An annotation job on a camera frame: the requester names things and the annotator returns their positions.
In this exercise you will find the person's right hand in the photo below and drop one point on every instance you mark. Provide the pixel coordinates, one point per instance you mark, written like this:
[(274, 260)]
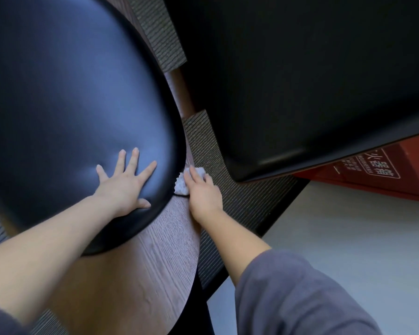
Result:
[(204, 198)]

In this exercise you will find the person's left hand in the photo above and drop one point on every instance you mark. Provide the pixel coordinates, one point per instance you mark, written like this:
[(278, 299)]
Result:
[(122, 191)]

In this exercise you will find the light blue cleaning cloth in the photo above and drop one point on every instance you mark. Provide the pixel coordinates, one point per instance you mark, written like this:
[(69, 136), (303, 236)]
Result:
[(179, 184)]

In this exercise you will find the wooden chair with black cushion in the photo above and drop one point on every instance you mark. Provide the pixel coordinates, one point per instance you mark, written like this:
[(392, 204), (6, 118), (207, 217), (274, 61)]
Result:
[(73, 101)]

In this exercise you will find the person's left forearm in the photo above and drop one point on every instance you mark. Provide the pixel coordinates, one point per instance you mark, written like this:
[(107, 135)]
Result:
[(38, 254)]

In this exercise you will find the person's right forearm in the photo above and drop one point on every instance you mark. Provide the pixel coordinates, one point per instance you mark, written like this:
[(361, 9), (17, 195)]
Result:
[(230, 244)]

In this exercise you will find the black trousers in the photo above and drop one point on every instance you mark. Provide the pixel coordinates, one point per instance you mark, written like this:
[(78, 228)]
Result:
[(199, 317)]

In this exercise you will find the red fire extinguisher box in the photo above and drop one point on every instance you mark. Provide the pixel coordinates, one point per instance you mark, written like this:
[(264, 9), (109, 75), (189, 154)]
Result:
[(387, 167)]

